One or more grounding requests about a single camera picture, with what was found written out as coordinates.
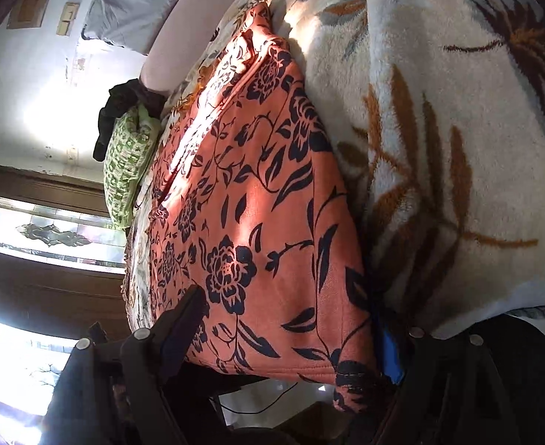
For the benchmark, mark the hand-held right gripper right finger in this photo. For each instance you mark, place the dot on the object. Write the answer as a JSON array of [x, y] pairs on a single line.
[[390, 352]]

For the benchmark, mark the wall switch plate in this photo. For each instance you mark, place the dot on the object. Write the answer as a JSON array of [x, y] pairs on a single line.
[[68, 18]]

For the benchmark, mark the grey pillow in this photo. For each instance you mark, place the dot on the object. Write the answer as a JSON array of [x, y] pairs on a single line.
[[138, 0]]

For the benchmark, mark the stained glass window pane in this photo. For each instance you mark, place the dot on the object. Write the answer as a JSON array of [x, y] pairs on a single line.
[[45, 236]]

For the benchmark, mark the cream leaf-print fleece blanket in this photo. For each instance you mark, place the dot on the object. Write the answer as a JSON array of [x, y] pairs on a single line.
[[439, 148]]

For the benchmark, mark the clear window pane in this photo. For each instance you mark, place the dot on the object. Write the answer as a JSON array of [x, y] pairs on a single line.
[[13, 366]]

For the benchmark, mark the orange floral garment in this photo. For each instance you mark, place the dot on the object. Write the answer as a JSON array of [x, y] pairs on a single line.
[[263, 194]]

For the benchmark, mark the pink padded headboard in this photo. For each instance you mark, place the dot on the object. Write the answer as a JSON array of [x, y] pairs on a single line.
[[175, 32]]

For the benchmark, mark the black cloth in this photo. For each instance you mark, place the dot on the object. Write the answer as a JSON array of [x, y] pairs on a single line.
[[115, 102]]

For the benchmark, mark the green patterned pillow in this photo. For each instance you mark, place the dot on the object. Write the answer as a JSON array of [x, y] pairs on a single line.
[[129, 167]]

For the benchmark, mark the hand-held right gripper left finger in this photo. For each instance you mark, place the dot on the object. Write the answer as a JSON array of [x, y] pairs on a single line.
[[173, 338]]

